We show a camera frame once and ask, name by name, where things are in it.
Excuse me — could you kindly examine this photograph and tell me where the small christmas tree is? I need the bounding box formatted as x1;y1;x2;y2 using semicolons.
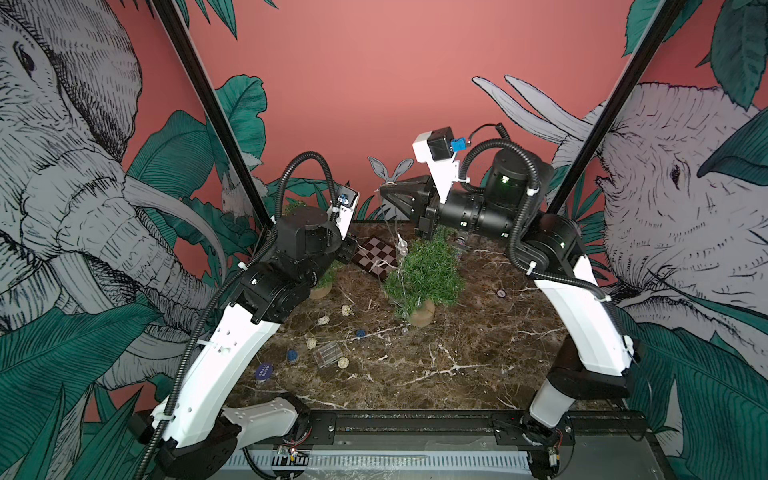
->
383;227;465;327
283;199;345;300

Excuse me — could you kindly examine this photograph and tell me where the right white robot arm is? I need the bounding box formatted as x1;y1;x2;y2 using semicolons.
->
380;176;638;445

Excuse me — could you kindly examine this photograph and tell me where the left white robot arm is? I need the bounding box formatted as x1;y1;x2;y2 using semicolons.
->
130;206;356;479

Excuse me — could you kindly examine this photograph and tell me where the brown checkered chess board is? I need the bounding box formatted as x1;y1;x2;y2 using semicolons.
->
352;236;398;282

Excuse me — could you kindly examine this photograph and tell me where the clear battery box left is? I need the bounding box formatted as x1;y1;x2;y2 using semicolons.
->
313;342;343;369

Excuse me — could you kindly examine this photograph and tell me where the dark blue round lid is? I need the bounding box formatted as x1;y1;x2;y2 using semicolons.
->
254;362;274;382

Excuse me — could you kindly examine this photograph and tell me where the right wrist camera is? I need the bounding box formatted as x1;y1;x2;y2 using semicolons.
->
412;127;468;204

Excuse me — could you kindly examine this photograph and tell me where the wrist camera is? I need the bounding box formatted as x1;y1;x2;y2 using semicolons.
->
334;185;359;239
412;127;468;204

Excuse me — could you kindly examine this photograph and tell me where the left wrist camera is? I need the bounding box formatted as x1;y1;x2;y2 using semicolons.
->
334;185;359;239

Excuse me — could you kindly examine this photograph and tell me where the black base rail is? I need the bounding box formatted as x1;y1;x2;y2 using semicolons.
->
287;409;577;448

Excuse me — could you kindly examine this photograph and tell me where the white slotted cable duct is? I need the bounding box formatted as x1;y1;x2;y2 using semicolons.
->
249;450;531;475

